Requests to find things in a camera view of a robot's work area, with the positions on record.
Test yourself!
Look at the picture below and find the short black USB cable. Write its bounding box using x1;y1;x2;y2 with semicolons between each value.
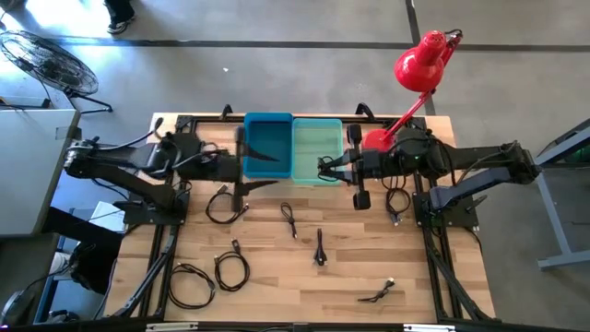
279;201;299;240

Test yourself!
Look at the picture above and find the black floor fan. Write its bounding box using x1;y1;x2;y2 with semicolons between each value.
0;30;114;115

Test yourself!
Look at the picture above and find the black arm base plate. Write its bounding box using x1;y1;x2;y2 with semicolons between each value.
112;191;190;227
412;191;480;230

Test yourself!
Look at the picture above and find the red desk lamp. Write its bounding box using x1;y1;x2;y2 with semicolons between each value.
361;29;465;153

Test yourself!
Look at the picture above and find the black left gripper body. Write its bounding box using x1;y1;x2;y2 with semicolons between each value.
202;124;246;213

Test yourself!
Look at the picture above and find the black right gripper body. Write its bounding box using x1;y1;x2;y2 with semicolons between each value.
343;124;393;211

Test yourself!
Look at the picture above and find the silver metal bracket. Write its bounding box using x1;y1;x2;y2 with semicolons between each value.
403;324;456;332
146;322;199;332

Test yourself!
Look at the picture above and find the small tangled black USB cable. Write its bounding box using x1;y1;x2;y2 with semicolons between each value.
357;277;396;304

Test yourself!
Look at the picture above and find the folded black USB cable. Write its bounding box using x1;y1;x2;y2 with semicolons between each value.
313;228;328;267

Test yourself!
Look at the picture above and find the blue plastic bin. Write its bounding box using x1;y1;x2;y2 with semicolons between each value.
242;112;295;180

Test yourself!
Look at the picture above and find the grey metal desk frame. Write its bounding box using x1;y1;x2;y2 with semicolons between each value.
509;117;590;271

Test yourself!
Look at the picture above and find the white paper sheet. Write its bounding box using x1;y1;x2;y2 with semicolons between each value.
89;200;125;231

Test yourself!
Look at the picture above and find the teal plastic bin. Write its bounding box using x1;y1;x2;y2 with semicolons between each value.
290;117;346;186

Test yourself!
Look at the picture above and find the person's leg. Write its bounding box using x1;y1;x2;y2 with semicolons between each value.
103;0;138;36

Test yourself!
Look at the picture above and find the grey side table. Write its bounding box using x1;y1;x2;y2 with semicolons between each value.
0;108;82;239

